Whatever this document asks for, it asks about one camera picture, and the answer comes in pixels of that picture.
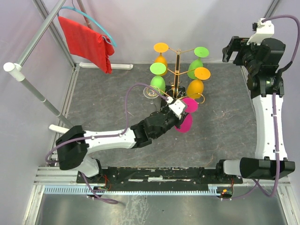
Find green wine glass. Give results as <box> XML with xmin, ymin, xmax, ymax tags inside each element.
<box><xmin>150</xmin><ymin>62</ymin><xmax>166</xmax><ymax>94</ymax></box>
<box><xmin>187</xmin><ymin>46</ymin><xmax>210</xmax><ymax>80</ymax></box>

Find yellow wine glass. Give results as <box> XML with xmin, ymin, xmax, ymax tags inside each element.
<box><xmin>154</xmin><ymin>42</ymin><xmax>169</xmax><ymax>68</ymax></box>
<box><xmin>186</xmin><ymin>67</ymin><xmax>211</xmax><ymax>99</ymax></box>

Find white slotted cable duct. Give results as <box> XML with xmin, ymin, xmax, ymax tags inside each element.
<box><xmin>44</xmin><ymin>184</ymin><xmax>233</xmax><ymax>195</ymax></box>

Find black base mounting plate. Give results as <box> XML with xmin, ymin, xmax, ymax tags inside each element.
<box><xmin>76</xmin><ymin>165</ymin><xmax>243</xmax><ymax>195</ymax></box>

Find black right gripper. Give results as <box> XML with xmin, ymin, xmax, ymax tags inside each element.
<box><xmin>222</xmin><ymin>36</ymin><xmax>263</xmax><ymax>73</ymax></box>

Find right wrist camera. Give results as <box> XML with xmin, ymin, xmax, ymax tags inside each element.
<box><xmin>247</xmin><ymin>18</ymin><xmax>275</xmax><ymax>45</ymax></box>

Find teal clothes hanger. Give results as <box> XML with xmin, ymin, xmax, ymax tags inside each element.
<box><xmin>59</xmin><ymin>6</ymin><xmax>117</xmax><ymax>47</ymax></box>

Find green wine glass front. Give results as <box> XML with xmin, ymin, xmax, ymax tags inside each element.
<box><xmin>187</xmin><ymin>46</ymin><xmax>210</xmax><ymax>80</ymax></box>

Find clear champagne glass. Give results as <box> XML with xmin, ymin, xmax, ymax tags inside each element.
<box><xmin>143</xmin><ymin>85</ymin><xmax>160</xmax><ymax>112</ymax></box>

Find aluminium frame post left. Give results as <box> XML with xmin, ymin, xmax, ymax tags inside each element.
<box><xmin>33</xmin><ymin>0</ymin><xmax>76</xmax><ymax>68</ymax></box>

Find pink wine glass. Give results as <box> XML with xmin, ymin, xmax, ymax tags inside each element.
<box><xmin>175</xmin><ymin>97</ymin><xmax>198</xmax><ymax>133</ymax></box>

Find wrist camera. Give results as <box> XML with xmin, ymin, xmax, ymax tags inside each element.
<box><xmin>166</xmin><ymin>97</ymin><xmax>187</xmax><ymax>119</ymax></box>
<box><xmin>247</xmin><ymin>18</ymin><xmax>275</xmax><ymax>45</ymax></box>

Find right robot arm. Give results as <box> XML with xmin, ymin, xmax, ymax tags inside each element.
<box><xmin>214</xmin><ymin>36</ymin><xmax>295</xmax><ymax>183</ymax></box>

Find gold wine glass rack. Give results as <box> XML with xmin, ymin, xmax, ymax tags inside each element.
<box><xmin>146</xmin><ymin>48</ymin><xmax>206</xmax><ymax>118</ymax></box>

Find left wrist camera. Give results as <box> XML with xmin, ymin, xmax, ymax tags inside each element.
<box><xmin>166</xmin><ymin>97</ymin><xmax>187</xmax><ymax>119</ymax></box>

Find red cloth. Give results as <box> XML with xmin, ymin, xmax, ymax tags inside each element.
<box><xmin>58</xmin><ymin>16</ymin><xmax>114</xmax><ymax>74</ymax></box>

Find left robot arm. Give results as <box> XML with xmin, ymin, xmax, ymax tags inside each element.
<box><xmin>56</xmin><ymin>111</ymin><xmax>192</xmax><ymax>183</ymax></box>

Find white clothes stand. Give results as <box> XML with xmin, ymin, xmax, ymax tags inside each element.
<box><xmin>3</xmin><ymin>0</ymin><xmax>134</xmax><ymax>135</ymax></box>

